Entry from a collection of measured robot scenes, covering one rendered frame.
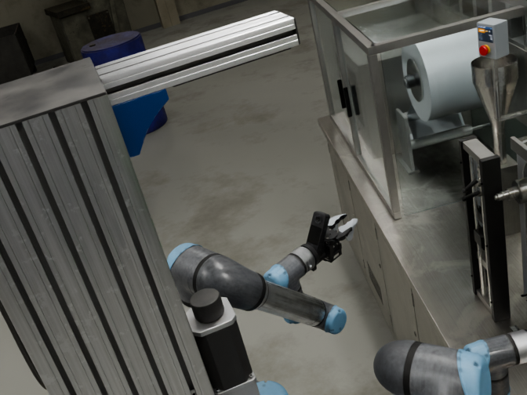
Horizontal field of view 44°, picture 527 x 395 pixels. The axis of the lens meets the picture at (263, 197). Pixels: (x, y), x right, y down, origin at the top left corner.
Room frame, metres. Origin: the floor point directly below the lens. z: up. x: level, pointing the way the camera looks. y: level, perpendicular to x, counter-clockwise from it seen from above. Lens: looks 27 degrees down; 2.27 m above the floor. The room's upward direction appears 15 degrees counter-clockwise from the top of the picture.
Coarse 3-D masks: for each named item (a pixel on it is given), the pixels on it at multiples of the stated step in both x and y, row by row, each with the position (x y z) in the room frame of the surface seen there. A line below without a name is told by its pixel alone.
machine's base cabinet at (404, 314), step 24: (336, 168) 3.23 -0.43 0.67; (360, 216) 2.74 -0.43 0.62; (360, 240) 2.88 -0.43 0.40; (360, 264) 3.06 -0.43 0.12; (384, 264) 2.34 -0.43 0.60; (384, 288) 2.44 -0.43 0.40; (408, 288) 1.96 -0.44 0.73; (384, 312) 2.55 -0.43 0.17; (408, 312) 2.02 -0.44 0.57; (408, 336) 2.10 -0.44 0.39; (432, 336) 1.71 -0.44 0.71
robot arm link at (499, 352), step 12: (504, 336) 1.17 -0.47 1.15; (468, 348) 1.16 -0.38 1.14; (480, 348) 1.15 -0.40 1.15; (492, 348) 1.14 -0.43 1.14; (504, 348) 1.14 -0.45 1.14; (516, 348) 1.13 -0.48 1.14; (492, 360) 1.12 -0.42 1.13; (504, 360) 1.12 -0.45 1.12; (516, 360) 1.12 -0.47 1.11; (492, 372) 1.12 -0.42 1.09; (504, 372) 1.13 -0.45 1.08
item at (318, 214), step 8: (320, 216) 1.64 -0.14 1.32; (328, 216) 1.64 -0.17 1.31; (312, 224) 1.65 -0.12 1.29; (320, 224) 1.63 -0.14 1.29; (328, 224) 1.64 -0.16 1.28; (312, 232) 1.64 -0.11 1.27; (320, 232) 1.62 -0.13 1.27; (312, 240) 1.63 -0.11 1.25; (320, 240) 1.62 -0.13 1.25; (320, 248) 1.62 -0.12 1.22
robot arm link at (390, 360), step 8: (392, 344) 1.02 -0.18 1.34; (400, 344) 1.01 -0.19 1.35; (408, 344) 1.00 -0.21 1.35; (384, 352) 1.01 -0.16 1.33; (392, 352) 1.00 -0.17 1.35; (400, 352) 0.99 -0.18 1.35; (408, 352) 1.13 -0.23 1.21; (376, 360) 1.02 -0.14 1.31; (384, 360) 1.00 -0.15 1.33; (392, 360) 0.98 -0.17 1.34; (400, 360) 0.97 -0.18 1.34; (376, 368) 1.01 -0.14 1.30; (384, 368) 0.98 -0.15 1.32; (392, 368) 0.97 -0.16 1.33; (400, 368) 0.96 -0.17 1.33; (376, 376) 1.01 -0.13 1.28; (384, 376) 0.98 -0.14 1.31; (392, 376) 0.96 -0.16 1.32; (400, 376) 0.95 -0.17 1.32; (384, 384) 0.98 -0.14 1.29; (392, 384) 0.96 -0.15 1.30; (400, 384) 0.95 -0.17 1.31; (392, 392) 0.96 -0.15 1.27; (400, 392) 0.95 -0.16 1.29
